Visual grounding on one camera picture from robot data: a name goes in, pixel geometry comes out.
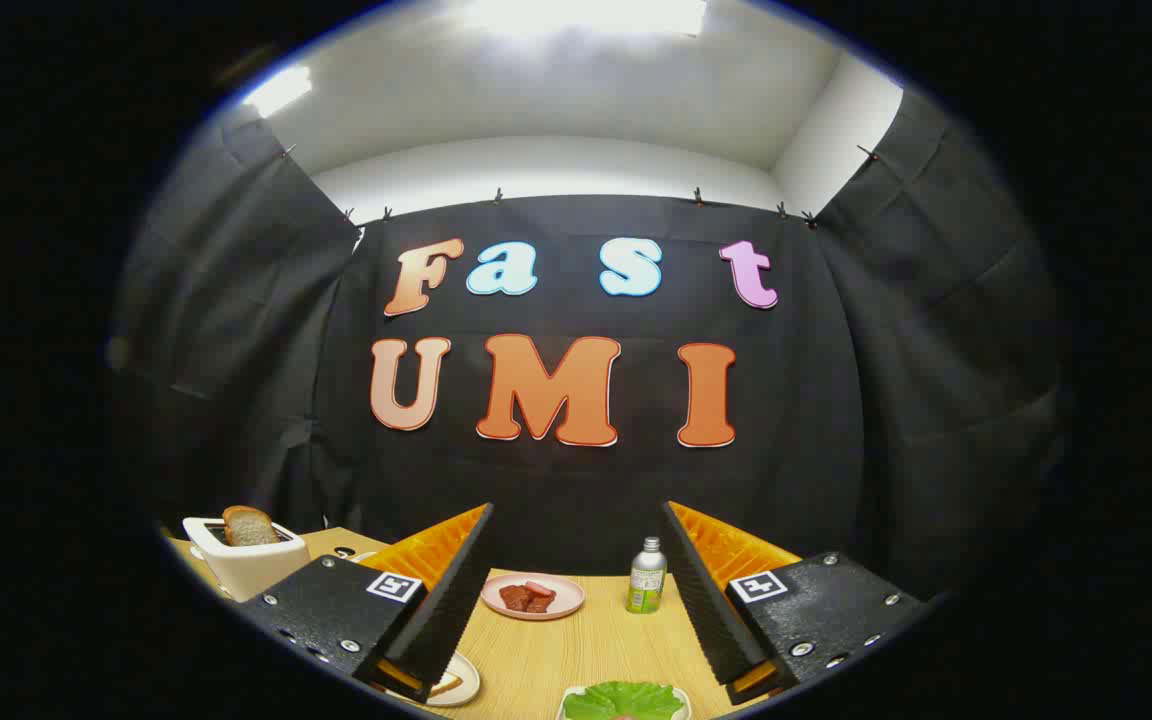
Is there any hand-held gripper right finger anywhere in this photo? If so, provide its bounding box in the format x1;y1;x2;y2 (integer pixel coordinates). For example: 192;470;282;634
660;501;939;706

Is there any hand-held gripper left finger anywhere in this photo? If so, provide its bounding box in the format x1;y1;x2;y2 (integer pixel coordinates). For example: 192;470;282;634
236;503;495;704

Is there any green lettuce leaf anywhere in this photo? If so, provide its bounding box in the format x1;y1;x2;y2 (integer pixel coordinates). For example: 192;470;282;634
563;681;685;720

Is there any green label bottle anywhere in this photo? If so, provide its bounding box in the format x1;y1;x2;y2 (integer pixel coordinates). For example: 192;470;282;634
625;536;668;614

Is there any dark red meat slice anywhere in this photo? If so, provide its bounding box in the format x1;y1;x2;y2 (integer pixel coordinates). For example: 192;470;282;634
499;584;557;614

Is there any round white plate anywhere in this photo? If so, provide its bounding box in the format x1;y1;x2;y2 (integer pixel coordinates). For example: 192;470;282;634
386;650;482;708

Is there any white curved dish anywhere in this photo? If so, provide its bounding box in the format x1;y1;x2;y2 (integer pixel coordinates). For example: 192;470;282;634
556;683;693;720

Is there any pink plate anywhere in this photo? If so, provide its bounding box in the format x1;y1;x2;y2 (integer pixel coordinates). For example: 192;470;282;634
481;573;586;622

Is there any white toaster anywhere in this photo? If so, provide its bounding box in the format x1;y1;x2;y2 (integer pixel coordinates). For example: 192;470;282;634
183;515;312;603

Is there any toasted bread slice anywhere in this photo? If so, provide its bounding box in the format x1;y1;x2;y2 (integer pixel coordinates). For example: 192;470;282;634
223;505;280;548

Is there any ceiling light panel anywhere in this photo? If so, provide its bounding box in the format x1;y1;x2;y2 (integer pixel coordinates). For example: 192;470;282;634
246;65;314;119
466;0;707;37

